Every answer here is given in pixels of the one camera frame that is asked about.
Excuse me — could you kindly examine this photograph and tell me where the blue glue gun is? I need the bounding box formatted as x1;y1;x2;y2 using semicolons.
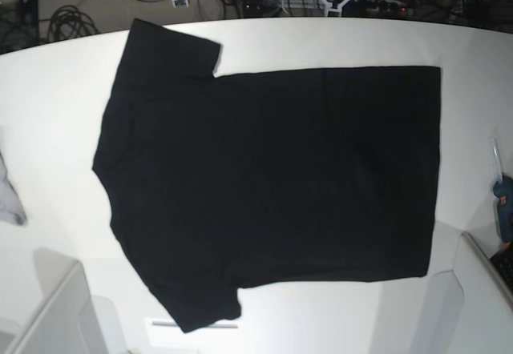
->
489;137;512;246

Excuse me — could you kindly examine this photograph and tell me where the black keyboard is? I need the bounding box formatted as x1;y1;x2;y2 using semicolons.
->
491;245;513;291

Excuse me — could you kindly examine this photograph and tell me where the black T-shirt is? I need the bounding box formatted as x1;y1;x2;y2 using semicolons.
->
93;20;442;332

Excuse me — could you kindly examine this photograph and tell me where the grey cloth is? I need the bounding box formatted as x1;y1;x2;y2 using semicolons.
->
0;158;27;226

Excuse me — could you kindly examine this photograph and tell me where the coiled black cable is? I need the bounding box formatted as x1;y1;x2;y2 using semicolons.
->
46;4;100;43

